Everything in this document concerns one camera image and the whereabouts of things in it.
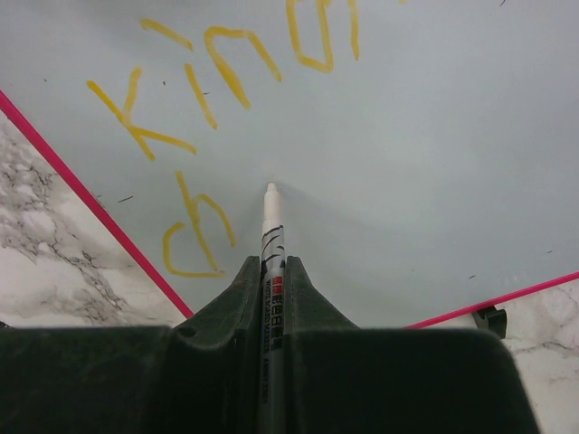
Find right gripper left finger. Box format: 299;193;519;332
1;256;261;433

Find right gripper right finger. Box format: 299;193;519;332
284;257;539;433

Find pink framed whiteboard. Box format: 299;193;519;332
1;1;578;326

